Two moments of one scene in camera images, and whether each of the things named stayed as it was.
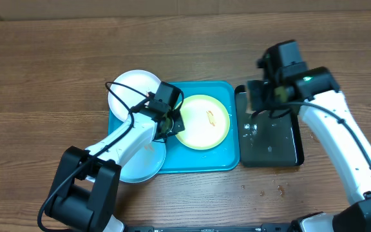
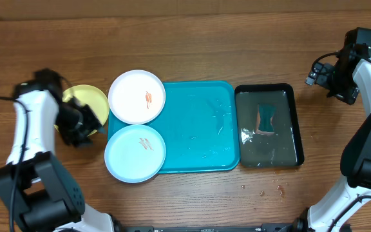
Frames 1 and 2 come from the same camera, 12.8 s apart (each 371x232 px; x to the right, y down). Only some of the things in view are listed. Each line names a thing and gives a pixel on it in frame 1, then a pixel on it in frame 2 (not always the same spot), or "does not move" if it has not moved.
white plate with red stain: [129, 90] does not move
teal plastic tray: [180, 158] does not move
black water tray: [265, 141] does not move
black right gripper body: [269, 98] → [341, 84]
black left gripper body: [176, 124] → [74, 123]
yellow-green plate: [207, 122] → [91, 96]
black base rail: [264, 228] does not move
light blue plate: [145, 164] does not move
